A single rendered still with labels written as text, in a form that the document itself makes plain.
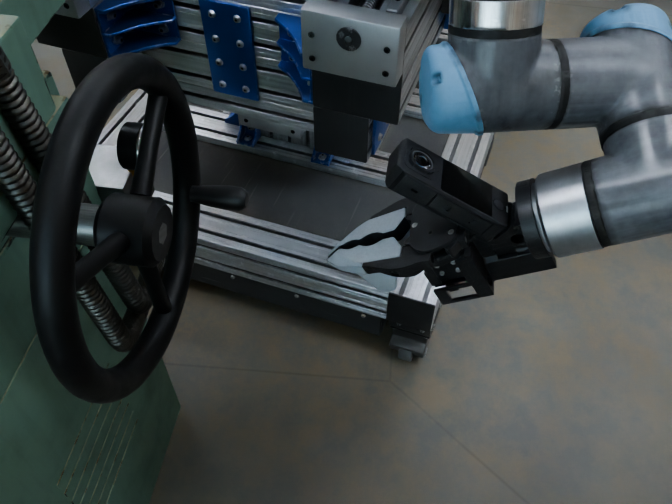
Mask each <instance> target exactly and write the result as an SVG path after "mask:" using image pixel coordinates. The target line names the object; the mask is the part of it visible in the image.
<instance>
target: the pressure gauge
mask: <svg viewBox="0 0 672 504"><path fill-rule="evenodd" d="M142 129H143V123H138V122H126V123H124V124H123V126H122V127H121V129H120V131H119V134H118V138H117V147H116V148H117V158H118V161H119V163H120V165H121V166H122V168H124V169H127V170H128V171H129V172H131V173H132V176H134V171H135V166H136V161H137V157H138V152H139V147H140V142H141V136H142Z"/></svg>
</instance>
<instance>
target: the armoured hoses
mask: <svg viewBox="0 0 672 504"><path fill-rule="evenodd" d="M0 109H1V110H2V115H4V116H5V119H6V121H7V122H9V126H10V127H11V128H13V133H15V134H16V137H17V139H19V140H20V144H21V145H23V149H24V150H25V151H27V153H26V154H27V155H28V156H29V157H30V160H31V161H32V162H34V166H35V167H36V168H37V171H38V172H39V173H40V171H41V167H42V163H43V160H44V156H45V153H46V150H47V147H48V144H49V141H50V138H51V136H52V134H51V133H50V132H49V128H47V127H46V125H45V122H44V121H42V117H41V115H39V114H38V110H37V109H36V108H35V106H34V103H32V102H31V99H30V97H29V96H28V95H27V91H26V90H25V89H23V85H22V83H21V82H19V78H18V76H16V75H15V72H14V69H12V64H11V63H10V61H9V59H8V57H7V56H6V54H5V52H4V51H3V49H2V47H1V45H0ZM0 188H1V189H2V193H4V194H5V195H6V198H7V199H8V200H9V203H10V204H11V205H12V206H13V209H14V210H16V211H17V214H18V215H19V216H20V218H21V220H22V221H24V225H26V226H27V227H28V230H29V231H30V229H31V220H32V212H33V205H34V199H35V193H36V188H37V185H36V182H35V181H34V180H33V176H31V175H30V174H29V170H27V169H26V168H25V164H23V163H22V160H21V158H20V157H18V154H17V152H16V151H15V150H14V147H13V145H11V144H10V142H9V139H8V138H6V137H5V132H3V131H2V130H1V126H0ZM102 271H103V272H104V273H105V275H106V276H107V279H109V282H110V283H111V285H112V286H113V287H114V289H115V290H116V292H117V293H118V295H119V296H120V298H121V299H122V302H124V305H126V307H127V310H126V312H125V315H124V317H123V320H122V319H121V317H120V316H119V313H117V310H116V309H115V307H114V306H113V304H112V303H111V301H110V299H109V298H108V296H107V295H106V292H104V290H103V288H102V287H101V285H100V284H99V281H98V280H96V277H95V276H94V277H93V278H92V279H91V280H90V281H88V282H87V283H86V284H85V285H84V286H83V287H82V288H81V289H80V290H78V291H77V292H76V297H77V300H79V303H80V304H81V305H82V307H83V308H84V310H85V311H86V312H87V314H88V315H89V317H90V318H91V319H92V321H93V322H94V324H95V325H96V327H97V328H98V329H99V331H100V332H101V334H102V335H103V337H104V338H105V340H106V341H107V342H108V344H109V345H110V346H111V347H112V348H113V349H114V350H116V351H117V352H125V353H126V352H128V351H131V350H132V348H133V347H134V345H135V344H136V342H137V341H138V339H139V337H140V335H141V333H142V330H143V327H144V325H145V322H146V318H147V315H148V312H149V310H150V308H151V307H152V302H151V299H150V296H149V293H148V290H147V288H146V285H145V283H144V280H143V278H142V276H141V274H139V277H138V281H137V279H136V277H135V275H134V274H133V272H132V271H131V269H130V267H129V265H124V264H116V263H110V264H109V265H107V266H106V267H105V268H103V269H102Z"/></svg>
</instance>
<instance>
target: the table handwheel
mask: <svg viewBox="0 0 672 504"><path fill-rule="evenodd" d="M135 89H142V90H143V91H145V92H146V93H147V94H148V98H147V104H146V110H145V117H144V123H143V129H142V136H141V142H140V147H139V152H138V157H137V161H136V166H135V171H134V176H133V180H132V185H131V190H130V194H126V193H117V192H115V193H112V194H110V195H109V196H108V197H107V198H106V199H105V200H104V201H103V202H102V203H101V204H100V205H98V204H89V203H81V200H82V195H83V190H84V185H85V181H86V177H87V173H88V169H89V166H90V162H91V159H92V156H93V153H94V150H95V147H96V144H97V142H98V139H99V137H100V134H101V132H102V130H103V128H104V126H105V124H106V122H107V120H108V118H109V116H110V114H111V113H112V111H113V110H114V108H115V107H116V105H117V104H118V103H119V102H120V101H121V99H122V98H123V97H124V96H125V95H127V94H128V93H129V92H130V91H132V90H135ZM163 124H164V127H165V131H166V135H167V139H168V144H169V150H170V157H171V165H172V179H173V210H172V213H171V210H170V208H169V207H168V205H167V204H166V203H165V201H164V200H163V199H162V198H160V197H152V189H153V182H154V175H155V168H156V161H157V154H158V148H159V142H160V137H161V132H162V127H163ZM191 186H201V179H200V161H199V150H198V143H197V136H196V131H195V126H194V121H193V117H192V114H191V110H190V107H189V104H188V102H187V99H186V97H185V95H184V92H183V90H182V88H181V86H180V84H179V83H178V81H177V79H176V78H175V76H174V75H173V74H172V73H171V71H170V70H169V69H168V68H167V67H166V66H165V65H164V64H162V63H161V62H160V61H158V60H157V59H155V58H153V57H151V56H149V55H146V54H142V53H135V52H128V53H122V54H118V55H115V56H112V57H110V58H108V59H106V60H105V61H103V62H102V63H100V64H99V65H98V66H96V67H95V68H94V69H92V70H91V71H90V72H89V73H88V74H87V75H86V76H85V78H84V79H83V80H82V81H81V82H80V84H79V85H78V86H77V88H76V89H75V91H74V92H73V94H72V95H71V97H70V98H69V100H68V102H67V104H66V105H65V107H64V109H63V111H62V113H61V115H60V117H59V119H58V121H57V124H56V126H55V128H54V131H53V133H52V136H51V138H50V141H49V144H48V147H47V150H46V153H45V156H44V160H43V163H42V167H41V171H40V174H39V179H38V183H37V188H36V193H35V199H34V205H33V212H32V220H31V229H30V231H29V230H28V227H27V226H26V225H24V221H22V220H21V218H20V216H19V215H18V217H17V218H16V220H15V222H14V223H13V225H12V227H11V228H10V230H9V231H8V233H7V235H6V236H12V237H20V238H28V239H30V243H29V280H30V294H31V303H32V311H33V316H34V322H35V326H36V331H37V334H38V338H39V341H40V344H41V347H42V350H43V352H44V355H45V357H46V360H47V362H48V364H49V366H50V368H51V370H52V372H53V373H54V375H55V376H56V378H57V379H58V380H59V382H60V383H61V384H62V385H63V386H64V387H65V388H66V389H67V390H68V391H69V392H70V393H71V394H73V395H74V396H76V397H77V398H79V399H82V400H84V401H87V402H90V403H97V404H107V403H112V402H115V401H118V400H121V399H123V398H125V397H127V396H128V395H130V394H131V393H133V392H134V391H135V390H137V389H138V388H139V387H140V386H141V385H142V384H143V383H144V382H145V381H146V380H147V379H148V377H149V376H150V375H151V373H152V372H153V371H154V369H155V368H156V366H157V365H158V363H159V362H160V360H161V358H162V357H163V355H164V353H165V351H166V349H167V347H168V345H169V343H170V341H171V339H172V336H173V334H174V332H175V329H176V327H177V324H178V321H179V318H180V316H181V313H182V309H183V306H184V303H185V299H186V296H187V292H188V288H189V284H190V280H191V275H192V270H193V265H194V259H195V253H196V247H197V239H198V230H199V219H200V204H198V203H194V202H190V199H189V192H190V188H191ZM76 244H77V245H85V246H94V247H95V248H94V249H93V250H92V251H90V252H89V253H88V254H87V255H86V256H84V257H83V258H81V259H80V260H79V261H77V262H76V263H75V254H76ZM167 253H168V254H167ZM166 255H167V260H166V265H165V269H164V273H163V277H162V279H161V276H160V272H159V269H158V266H157V265H158V264H159V263H160V262H161V261H162V260H164V258H165V257H166ZM110 263H116V264H124V265H132V266H137V267H138V269H139V271H140V274H141V276H142V278H143V280H144V283H145V285H146V288H147V290H148V293H149V296H150V299H151V302H152V305H153V309H152V312H151V314H150V317H149V319H148V321H147V324H146V326H145V328H144V330H143V332H142V334H141V335H140V337H139V339H138V341H137V342H136V344H135V345H134V347H133V348H132V350H131V351H130V352H129V353H128V355H127V356H126V357H125V358H124V359H123V360H122V361H121V362H120V363H118V364H117V365H116V366H114V367H112V368H109V369H105V368H102V367H101V366H99V365H98V364H97V362H96V361H95V360H94V358H93V357H92V355H91V353H90V352H89V349H88V347H87V344H86V342H85V339H84V335H83V332H82V328H81V323H80V318H79V313H78V306H77V297H76V292H77V291H78V290H80V289H81V288H82V287H83V286H84V285H85V284H86V283H87V282H88V281H90V280H91V279H92V278H93V277H94V276H95V275H96V274H97V273H99V272H100V271H101V270H102V269H103V268H105V267H106V266H107V265H109V264H110Z"/></svg>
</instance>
